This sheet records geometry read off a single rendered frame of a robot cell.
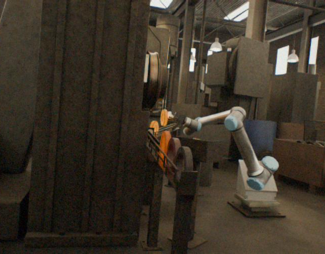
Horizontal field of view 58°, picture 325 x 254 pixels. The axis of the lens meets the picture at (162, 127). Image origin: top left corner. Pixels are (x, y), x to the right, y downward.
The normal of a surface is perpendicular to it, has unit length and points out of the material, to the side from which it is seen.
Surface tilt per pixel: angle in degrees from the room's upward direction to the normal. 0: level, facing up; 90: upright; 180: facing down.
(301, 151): 90
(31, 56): 90
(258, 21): 90
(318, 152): 90
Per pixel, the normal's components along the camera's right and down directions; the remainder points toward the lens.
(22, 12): 0.23, 0.07
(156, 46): -0.01, 0.05
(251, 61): 0.54, 0.09
